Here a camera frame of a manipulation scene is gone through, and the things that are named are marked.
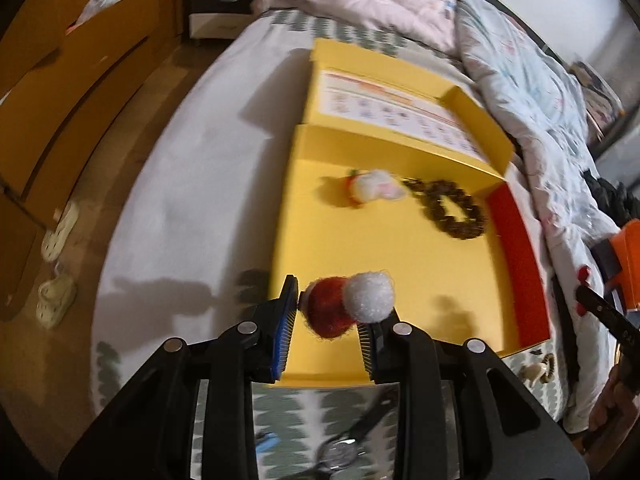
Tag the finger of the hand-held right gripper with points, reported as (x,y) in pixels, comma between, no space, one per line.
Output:
(600,307)

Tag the red berry hair clip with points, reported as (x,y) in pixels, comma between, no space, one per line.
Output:
(582,273)

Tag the yellow cardboard box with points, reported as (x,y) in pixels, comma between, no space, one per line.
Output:
(400,260)

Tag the red santa hat hair clip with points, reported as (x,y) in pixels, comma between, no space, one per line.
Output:
(325,305)

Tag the pale printed quilt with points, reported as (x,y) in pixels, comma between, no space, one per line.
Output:
(525,85)

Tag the black clothing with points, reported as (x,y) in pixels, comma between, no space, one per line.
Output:
(612,195)

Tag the white plush hair clip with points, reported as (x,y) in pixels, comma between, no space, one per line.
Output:
(370,187)

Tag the small blue clip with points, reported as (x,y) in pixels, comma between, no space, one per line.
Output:
(267,444)

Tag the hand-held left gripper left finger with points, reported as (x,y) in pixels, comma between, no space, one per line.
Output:
(287,330)

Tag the cream slipper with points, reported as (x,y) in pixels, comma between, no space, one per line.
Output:
(60,230)
(55,300)

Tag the white plastic bag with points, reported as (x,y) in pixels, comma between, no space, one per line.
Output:
(102,2)

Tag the person's right hand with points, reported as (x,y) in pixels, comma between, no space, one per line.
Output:
(612,400)

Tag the black wristwatch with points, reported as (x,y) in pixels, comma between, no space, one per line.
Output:
(342,452)

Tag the black and white nightstand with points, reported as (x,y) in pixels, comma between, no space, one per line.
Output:
(220,15)

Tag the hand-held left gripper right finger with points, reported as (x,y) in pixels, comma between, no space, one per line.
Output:
(367,355)

